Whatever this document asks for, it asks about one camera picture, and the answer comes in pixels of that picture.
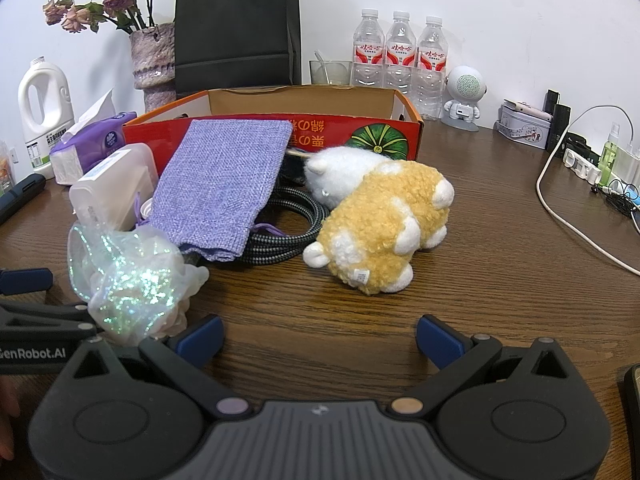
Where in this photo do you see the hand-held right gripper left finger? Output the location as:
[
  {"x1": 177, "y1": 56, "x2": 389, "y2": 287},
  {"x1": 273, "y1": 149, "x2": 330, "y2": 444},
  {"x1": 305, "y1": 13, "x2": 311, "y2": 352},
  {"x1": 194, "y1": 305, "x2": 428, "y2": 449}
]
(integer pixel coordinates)
[{"x1": 59, "y1": 314, "x2": 252, "y2": 418}]

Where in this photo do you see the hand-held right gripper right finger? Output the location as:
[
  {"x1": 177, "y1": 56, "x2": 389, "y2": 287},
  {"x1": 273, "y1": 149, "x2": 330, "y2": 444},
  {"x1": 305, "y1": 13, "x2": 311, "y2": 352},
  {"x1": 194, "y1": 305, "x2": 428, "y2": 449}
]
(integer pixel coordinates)
[{"x1": 388, "y1": 314, "x2": 584, "y2": 418}]

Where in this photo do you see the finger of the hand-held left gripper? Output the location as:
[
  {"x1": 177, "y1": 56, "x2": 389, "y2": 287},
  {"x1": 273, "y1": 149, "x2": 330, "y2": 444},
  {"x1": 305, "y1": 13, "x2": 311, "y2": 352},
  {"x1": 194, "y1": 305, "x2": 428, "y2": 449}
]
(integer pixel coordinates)
[
  {"x1": 0, "y1": 268, "x2": 54, "y2": 297},
  {"x1": 0, "y1": 302, "x2": 104, "y2": 337}
]

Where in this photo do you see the iridescent sheer bag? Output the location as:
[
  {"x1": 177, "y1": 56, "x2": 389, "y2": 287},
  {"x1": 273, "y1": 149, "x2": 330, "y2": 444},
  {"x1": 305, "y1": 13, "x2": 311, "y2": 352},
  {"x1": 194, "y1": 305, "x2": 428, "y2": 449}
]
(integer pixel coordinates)
[{"x1": 67, "y1": 224, "x2": 211, "y2": 347}]

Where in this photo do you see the black braided cable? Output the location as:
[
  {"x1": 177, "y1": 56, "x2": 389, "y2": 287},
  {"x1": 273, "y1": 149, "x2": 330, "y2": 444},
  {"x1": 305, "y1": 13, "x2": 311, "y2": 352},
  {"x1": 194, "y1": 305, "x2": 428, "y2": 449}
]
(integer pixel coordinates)
[{"x1": 247, "y1": 147, "x2": 331, "y2": 266}]

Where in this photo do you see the translucent plastic box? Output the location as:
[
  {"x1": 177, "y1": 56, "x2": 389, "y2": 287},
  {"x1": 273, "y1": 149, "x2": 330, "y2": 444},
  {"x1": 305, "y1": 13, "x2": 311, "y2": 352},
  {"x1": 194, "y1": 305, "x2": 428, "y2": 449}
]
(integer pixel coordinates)
[{"x1": 69, "y1": 143, "x2": 160, "y2": 233}]

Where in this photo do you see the yellow white plush toy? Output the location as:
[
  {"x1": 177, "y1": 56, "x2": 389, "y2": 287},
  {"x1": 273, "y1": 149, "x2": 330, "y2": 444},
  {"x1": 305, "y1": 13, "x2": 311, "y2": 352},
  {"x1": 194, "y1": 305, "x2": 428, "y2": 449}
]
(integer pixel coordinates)
[{"x1": 302, "y1": 146, "x2": 456, "y2": 296}]

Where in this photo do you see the purple fabric pouch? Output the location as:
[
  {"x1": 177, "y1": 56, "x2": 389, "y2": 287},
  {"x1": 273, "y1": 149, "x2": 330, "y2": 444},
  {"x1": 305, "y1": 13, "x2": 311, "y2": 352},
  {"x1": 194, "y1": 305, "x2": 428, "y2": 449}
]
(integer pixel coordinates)
[{"x1": 149, "y1": 118, "x2": 295, "y2": 263}]

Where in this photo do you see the red orange cardboard box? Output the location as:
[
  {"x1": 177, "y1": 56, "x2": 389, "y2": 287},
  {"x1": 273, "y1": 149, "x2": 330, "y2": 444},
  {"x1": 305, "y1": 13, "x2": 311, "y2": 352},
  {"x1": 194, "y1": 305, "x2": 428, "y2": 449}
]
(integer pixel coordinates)
[{"x1": 122, "y1": 85, "x2": 425, "y2": 173}]

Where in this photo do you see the person's left hand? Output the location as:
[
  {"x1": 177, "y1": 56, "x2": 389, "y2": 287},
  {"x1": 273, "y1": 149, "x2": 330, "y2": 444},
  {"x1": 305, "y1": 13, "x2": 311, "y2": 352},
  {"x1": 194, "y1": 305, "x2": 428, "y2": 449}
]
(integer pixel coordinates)
[{"x1": 0, "y1": 376, "x2": 22, "y2": 462}]

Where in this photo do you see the black flat device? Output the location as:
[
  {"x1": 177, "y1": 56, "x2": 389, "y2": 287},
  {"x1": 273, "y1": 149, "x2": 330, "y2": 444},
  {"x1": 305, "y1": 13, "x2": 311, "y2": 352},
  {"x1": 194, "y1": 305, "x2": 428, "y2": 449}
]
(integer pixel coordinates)
[{"x1": 0, "y1": 173, "x2": 47, "y2": 226}]

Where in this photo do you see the orange snack packet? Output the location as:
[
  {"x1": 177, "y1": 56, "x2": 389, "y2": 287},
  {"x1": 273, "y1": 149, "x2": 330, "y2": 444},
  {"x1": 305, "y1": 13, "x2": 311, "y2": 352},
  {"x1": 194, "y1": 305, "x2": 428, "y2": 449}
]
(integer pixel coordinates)
[{"x1": 0, "y1": 140, "x2": 16, "y2": 191}]

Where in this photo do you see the purple tissue pack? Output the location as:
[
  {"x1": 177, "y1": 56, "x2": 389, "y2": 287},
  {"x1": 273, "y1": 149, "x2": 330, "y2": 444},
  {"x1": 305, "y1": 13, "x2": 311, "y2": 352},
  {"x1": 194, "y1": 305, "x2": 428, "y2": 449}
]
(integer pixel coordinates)
[{"x1": 49, "y1": 87, "x2": 138, "y2": 187}]

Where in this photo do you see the white detergent bottle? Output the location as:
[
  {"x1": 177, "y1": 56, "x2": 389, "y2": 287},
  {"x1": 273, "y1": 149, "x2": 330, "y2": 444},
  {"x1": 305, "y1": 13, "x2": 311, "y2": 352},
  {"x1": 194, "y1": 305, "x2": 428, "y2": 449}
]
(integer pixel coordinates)
[{"x1": 18, "y1": 56, "x2": 76, "y2": 180}]

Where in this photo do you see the black phone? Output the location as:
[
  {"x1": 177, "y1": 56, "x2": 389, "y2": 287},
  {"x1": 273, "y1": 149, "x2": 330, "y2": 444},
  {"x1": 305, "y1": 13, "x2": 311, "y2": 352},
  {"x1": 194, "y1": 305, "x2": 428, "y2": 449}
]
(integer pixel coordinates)
[{"x1": 617, "y1": 364, "x2": 640, "y2": 413}]

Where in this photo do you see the grey printed tin box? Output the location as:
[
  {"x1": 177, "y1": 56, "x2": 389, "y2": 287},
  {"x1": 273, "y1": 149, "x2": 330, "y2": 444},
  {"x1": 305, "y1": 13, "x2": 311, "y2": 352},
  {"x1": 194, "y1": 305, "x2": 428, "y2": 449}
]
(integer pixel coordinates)
[{"x1": 494, "y1": 105, "x2": 551, "y2": 150}]

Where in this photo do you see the white power strip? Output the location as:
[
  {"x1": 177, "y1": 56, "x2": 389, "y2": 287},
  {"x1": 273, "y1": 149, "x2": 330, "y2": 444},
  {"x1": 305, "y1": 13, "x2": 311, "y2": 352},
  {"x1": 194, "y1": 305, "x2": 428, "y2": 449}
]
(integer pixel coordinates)
[{"x1": 562, "y1": 132, "x2": 603, "y2": 183}]

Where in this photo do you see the tall black box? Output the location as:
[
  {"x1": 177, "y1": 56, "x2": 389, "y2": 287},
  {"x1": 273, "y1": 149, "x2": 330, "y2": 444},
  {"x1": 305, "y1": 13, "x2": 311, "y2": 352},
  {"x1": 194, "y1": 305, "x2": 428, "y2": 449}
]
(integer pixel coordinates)
[{"x1": 546, "y1": 104, "x2": 572, "y2": 152}]

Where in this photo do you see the pink white case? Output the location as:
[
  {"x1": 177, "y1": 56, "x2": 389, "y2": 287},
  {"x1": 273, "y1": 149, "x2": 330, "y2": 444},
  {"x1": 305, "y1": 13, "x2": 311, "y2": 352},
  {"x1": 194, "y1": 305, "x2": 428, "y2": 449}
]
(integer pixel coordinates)
[{"x1": 502, "y1": 100, "x2": 553, "y2": 122}]

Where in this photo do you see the green spray bottle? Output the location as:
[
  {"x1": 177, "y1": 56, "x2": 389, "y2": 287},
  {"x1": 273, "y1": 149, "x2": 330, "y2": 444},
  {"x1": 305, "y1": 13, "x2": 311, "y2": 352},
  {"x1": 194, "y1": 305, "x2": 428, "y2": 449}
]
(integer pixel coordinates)
[{"x1": 599, "y1": 122, "x2": 621, "y2": 186}]

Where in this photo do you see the white robot speaker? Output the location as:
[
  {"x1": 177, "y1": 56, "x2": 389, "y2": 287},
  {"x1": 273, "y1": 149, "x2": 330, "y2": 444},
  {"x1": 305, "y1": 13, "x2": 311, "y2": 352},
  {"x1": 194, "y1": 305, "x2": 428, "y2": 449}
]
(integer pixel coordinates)
[{"x1": 441, "y1": 65, "x2": 488, "y2": 132}]

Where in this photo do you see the white charger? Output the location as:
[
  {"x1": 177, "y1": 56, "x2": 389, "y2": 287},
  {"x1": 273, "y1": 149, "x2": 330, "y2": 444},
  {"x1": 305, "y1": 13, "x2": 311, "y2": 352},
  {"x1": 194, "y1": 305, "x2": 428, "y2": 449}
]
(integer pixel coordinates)
[{"x1": 615, "y1": 145, "x2": 640, "y2": 183}]

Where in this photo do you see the red label water bottle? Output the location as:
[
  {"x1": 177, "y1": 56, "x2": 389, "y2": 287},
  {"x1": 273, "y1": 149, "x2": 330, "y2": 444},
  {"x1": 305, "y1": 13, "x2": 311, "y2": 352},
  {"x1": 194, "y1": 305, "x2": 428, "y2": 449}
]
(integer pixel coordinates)
[
  {"x1": 384, "y1": 11, "x2": 417, "y2": 100},
  {"x1": 416, "y1": 16, "x2": 447, "y2": 122},
  {"x1": 352, "y1": 8, "x2": 386, "y2": 92}
]

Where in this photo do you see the clear drinking glass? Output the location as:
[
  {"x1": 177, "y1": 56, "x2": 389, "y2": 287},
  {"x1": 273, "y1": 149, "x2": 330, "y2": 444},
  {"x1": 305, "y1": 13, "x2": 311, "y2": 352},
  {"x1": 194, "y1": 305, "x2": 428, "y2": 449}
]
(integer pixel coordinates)
[{"x1": 309, "y1": 60, "x2": 354, "y2": 86}]

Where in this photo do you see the clear stirring spoon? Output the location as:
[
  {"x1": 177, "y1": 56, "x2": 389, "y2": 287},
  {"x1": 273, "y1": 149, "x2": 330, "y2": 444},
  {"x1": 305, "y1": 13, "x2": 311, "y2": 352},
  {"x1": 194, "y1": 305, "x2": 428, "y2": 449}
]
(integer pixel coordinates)
[{"x1": 314, "y1": 50, "x2": 332, "y2": 85}]

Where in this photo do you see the black paper bag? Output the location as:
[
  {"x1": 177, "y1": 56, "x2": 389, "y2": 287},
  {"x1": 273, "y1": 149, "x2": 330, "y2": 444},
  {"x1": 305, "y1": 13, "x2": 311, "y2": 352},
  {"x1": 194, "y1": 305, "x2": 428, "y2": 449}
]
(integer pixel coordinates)
[{"x1": 173, "y1": 0, "x2": 302, "y2": 101}]

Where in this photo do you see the white power cable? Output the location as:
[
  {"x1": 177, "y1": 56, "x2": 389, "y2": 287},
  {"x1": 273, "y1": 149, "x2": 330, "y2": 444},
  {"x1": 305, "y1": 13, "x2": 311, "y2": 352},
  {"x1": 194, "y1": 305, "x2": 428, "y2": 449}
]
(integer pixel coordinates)
[{"x1": 536, "y1": 105, "x2": 640, "y2": 277}]

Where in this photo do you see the black earphone cable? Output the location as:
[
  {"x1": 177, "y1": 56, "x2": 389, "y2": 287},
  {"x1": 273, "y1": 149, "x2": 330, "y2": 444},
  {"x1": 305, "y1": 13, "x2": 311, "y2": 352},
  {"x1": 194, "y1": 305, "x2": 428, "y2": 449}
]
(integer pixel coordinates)
[{"x1": 590, "y1": 180, "x2": 640, "y2": 236}]

